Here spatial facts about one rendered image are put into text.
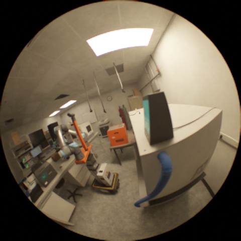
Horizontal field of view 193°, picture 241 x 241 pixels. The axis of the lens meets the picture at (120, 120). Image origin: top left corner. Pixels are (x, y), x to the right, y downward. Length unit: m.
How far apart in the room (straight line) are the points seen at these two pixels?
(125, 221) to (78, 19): 2.83
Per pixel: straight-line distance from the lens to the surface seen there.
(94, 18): 1.26
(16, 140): 3.47
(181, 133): 0.32
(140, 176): 1.00
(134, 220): 1.61
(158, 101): 0.23
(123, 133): 1.64
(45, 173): 1.48
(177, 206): 1.66
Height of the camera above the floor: 1.59
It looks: 11 degrees down
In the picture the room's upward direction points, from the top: 17 degrees counter-clockwise
